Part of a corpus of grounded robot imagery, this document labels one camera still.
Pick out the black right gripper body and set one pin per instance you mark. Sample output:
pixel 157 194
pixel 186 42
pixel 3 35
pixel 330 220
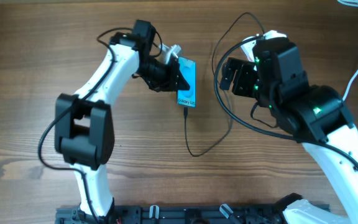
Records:
pixel 247 83

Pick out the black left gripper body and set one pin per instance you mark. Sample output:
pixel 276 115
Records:
pixel 159 74

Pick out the blue screen Galaxy smartphone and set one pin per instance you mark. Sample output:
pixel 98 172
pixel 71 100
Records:
pixel 188 70

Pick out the white grey power strip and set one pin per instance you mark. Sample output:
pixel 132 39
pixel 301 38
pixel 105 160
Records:
pixel 247 47

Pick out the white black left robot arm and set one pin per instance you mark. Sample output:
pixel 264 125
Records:
pixel 84 131

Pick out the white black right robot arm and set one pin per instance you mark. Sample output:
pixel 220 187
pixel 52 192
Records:
pixel 314 116

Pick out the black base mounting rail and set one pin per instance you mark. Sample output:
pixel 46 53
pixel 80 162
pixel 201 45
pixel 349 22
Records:
pixel 258 214

